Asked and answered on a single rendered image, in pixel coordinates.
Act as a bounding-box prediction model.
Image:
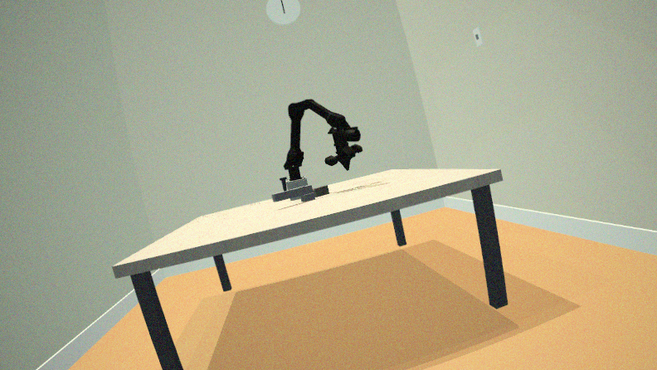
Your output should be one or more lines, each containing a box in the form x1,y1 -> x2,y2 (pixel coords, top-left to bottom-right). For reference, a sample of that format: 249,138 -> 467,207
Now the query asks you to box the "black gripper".
324,141 -> 363,171

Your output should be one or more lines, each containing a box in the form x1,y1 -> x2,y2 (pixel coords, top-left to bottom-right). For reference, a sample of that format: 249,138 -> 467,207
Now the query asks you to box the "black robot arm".
284,100 -> 361,181

